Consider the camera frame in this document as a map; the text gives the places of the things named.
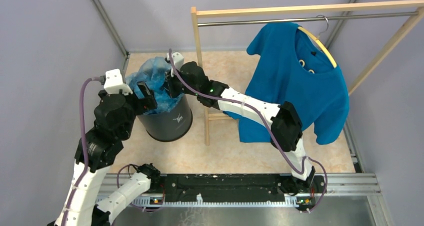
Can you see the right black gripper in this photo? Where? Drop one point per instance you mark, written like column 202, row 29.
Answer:
column 169, row 85

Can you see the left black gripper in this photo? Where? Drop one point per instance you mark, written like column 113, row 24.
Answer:
column 145, row 104

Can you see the blue plastic trash bag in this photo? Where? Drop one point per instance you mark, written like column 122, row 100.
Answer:
column 152, row 72

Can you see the black cylindrical trash bin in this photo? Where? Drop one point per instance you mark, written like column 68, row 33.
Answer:
column 169, row 126

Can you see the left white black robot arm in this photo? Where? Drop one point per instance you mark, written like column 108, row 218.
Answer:
column 96, row 152

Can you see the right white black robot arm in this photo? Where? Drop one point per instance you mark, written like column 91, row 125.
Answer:
column 281, row 121

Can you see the blue t-shirt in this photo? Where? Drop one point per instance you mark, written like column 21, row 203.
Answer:
column 291, row 69

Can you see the yellow clothes hanger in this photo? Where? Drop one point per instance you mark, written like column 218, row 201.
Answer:
column 316, row 39

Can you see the wooden clothes rack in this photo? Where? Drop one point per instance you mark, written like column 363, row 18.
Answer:
column 414, row 17

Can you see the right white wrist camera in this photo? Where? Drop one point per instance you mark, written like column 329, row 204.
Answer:
column 178, row 60

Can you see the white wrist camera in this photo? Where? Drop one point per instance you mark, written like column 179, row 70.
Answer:
column 178, row 60
column 114, row 83

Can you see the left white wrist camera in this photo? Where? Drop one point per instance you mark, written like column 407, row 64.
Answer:
column 114, row 83

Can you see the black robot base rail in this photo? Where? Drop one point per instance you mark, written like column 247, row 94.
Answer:
column 232, row 190

